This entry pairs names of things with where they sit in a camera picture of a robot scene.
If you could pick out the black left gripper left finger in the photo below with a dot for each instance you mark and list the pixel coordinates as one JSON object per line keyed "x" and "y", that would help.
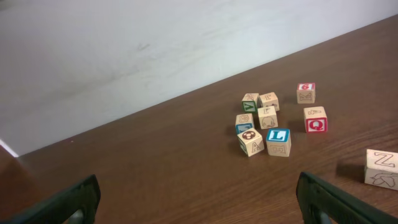
{"x": 76, "y": 204}

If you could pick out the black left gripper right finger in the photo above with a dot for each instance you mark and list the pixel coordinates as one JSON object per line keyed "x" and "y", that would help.
{"x": 322, "y": 202}

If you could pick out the wooden block blue L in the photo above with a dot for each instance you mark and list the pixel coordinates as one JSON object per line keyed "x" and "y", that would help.
{"x": 278, "y": 142}

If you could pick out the wooden block Z bird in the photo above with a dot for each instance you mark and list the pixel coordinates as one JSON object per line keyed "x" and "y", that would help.
{"x": 381, "y": 169}

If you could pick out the wooden block red Q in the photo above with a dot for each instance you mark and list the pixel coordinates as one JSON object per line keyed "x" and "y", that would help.
{"x": 315, "y": 119}

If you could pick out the wooden block mushroom A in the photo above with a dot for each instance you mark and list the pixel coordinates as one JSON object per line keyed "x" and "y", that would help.
{"x": 251, "y": 142}

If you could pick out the wooden block animal drawing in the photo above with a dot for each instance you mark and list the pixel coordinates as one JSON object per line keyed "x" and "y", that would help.
{"x": 267, "y": 117}

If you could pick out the wooden block red 6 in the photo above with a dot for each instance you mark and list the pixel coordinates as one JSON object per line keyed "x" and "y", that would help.
{"x": 306, "y": 93}

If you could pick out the wooden block blue side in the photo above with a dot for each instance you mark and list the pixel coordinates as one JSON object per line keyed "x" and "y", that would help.
{"x": 244, "y": 122}

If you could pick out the wooden block plain top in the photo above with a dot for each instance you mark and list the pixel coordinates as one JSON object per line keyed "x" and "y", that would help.
{"x": 269, "y": 99}

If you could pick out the wooden block green V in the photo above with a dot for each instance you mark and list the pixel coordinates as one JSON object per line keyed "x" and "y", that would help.
{"x": 249, "y": 102}

